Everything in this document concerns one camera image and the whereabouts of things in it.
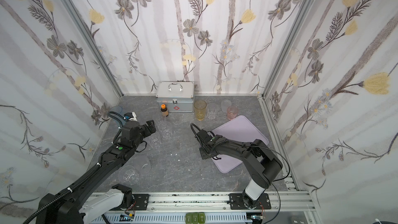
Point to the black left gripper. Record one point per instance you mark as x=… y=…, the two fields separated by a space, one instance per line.
x=146 y=127

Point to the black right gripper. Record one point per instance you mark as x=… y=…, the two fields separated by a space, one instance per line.
x=203 y=143

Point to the amber drinking glass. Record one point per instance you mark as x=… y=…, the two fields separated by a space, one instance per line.
x=200 y=109

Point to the pink drinking glass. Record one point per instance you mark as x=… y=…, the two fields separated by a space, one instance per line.
x=232 y=112

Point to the clear tumbler glass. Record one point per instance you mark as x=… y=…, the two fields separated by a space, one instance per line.
x=166 y=129
x=159 y=119
x=155 y=140

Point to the blue plastic cup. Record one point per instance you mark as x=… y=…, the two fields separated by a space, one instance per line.
x=116 y=112

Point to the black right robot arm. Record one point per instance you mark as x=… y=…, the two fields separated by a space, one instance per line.
x=262 y=163

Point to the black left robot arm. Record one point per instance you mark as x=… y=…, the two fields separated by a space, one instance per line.
x=65 y=207

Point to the brown bottle orange cap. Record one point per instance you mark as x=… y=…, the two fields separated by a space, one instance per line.
x=164 y=110

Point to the small clear glass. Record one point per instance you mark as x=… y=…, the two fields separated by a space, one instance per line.
x=212 y=110

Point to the silver metal first-aid case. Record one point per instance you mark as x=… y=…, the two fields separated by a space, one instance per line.
x=178 y=97

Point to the frosted clear glass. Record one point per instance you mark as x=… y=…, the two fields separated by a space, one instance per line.
x=225 y=104

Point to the clear glass front left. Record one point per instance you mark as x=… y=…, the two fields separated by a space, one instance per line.
x=129 y=175

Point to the green terminal block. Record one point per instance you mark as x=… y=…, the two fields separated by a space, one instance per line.
x=195 y=218

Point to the clear glass near rail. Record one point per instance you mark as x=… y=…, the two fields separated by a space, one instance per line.
x=142 y=164

